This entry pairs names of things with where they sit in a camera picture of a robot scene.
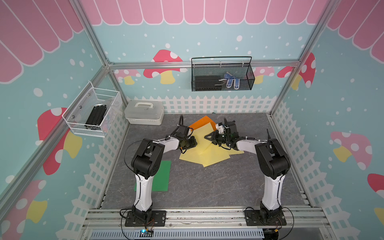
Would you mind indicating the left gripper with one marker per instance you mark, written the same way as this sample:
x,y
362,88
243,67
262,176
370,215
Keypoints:
x,y
193,143

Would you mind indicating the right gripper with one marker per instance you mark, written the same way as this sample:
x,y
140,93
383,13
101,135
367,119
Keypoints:
x,y
213,137

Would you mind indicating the yellow paper sheet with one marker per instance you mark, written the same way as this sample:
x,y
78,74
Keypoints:
x,y
199,134
212,155
234,152

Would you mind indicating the yellow paper sheet bottom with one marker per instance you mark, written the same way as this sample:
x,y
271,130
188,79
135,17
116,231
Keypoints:
x,y
212,155

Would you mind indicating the green paper sheet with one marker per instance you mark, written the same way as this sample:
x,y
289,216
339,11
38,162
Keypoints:
x,y
161,179

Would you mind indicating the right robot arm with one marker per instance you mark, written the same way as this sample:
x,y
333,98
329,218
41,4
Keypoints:
x,y
274,164

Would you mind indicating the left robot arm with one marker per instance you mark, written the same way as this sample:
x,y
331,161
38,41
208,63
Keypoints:
x,y
147,161

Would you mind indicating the orange paper sheet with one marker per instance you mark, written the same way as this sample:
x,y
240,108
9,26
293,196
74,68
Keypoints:
x,y
202,122

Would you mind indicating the white plastic storage box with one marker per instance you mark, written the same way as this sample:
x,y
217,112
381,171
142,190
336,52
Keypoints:
x,y
141,112

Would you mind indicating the black box in mesh basket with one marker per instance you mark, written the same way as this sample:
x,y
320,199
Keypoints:
x,y
207,83

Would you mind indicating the blue white item in basket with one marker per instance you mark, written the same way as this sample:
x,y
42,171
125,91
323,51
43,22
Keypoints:
x,y
230,81

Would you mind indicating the black item in white basket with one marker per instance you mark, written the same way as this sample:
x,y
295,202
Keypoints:
x,y
96,117

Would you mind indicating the small green circuit board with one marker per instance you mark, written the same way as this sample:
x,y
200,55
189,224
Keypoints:
x,y
145,233

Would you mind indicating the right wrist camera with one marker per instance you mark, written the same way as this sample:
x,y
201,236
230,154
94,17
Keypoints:
x,y
226,128

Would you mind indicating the black wire mesh basket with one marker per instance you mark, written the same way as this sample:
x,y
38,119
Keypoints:
x,y
238,66

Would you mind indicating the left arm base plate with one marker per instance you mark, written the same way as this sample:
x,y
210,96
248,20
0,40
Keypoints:
x,y
156,218

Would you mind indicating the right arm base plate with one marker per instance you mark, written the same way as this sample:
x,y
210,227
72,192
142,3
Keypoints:
x,y
265,218

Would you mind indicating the white wire basket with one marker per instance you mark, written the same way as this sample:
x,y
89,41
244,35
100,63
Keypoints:
x,y
78,112

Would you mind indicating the aluminium front rail frame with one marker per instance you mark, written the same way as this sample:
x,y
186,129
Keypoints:
x,y
303,223

